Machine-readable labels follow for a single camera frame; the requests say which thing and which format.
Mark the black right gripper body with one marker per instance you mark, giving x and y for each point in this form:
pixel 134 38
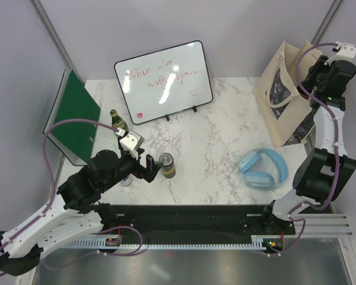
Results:
pixel 317 75

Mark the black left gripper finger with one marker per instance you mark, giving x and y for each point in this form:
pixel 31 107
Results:
pixel 150 163
pixel 150 176

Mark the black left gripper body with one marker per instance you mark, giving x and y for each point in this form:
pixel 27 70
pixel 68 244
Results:
pixel 129 164

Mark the small white blue can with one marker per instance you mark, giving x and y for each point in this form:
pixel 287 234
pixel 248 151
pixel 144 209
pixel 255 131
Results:
pixel 126 181

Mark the dark beverage can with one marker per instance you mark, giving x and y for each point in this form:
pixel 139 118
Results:
pixel 168 169

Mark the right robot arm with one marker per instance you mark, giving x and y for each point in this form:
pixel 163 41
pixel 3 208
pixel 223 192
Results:
pixel 324 173

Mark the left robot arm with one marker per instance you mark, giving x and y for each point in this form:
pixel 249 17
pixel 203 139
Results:
pixel 72 212

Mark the beige canvas tote bag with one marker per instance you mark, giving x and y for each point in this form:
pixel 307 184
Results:
pixel 287 114

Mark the green bottle far left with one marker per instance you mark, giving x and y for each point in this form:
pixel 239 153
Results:
pixel 119 124

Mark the green binder folder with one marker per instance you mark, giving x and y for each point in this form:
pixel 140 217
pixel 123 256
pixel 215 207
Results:
pixel 76 139

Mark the whiteboard with red writing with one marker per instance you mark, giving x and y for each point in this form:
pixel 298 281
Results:
pixel 161 83

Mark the light blue headphones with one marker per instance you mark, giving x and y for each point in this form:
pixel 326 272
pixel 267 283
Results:
pixel 263 180

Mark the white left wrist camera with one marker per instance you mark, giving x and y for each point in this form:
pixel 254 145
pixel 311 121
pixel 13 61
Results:
pixel 131 142

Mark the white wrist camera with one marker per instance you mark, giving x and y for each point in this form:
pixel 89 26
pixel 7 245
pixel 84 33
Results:
pixel 131 142
pixel 343 51

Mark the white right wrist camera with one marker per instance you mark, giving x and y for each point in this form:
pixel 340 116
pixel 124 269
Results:
pixel 343 51

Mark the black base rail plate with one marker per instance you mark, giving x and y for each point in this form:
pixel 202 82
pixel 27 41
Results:
pixel 245 220

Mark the white slotted cable duct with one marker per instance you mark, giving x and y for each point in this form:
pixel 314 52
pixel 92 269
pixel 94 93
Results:
pixel 173 241

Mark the aluminium extrusion rail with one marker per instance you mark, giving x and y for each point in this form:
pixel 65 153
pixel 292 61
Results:
pixel 326 226

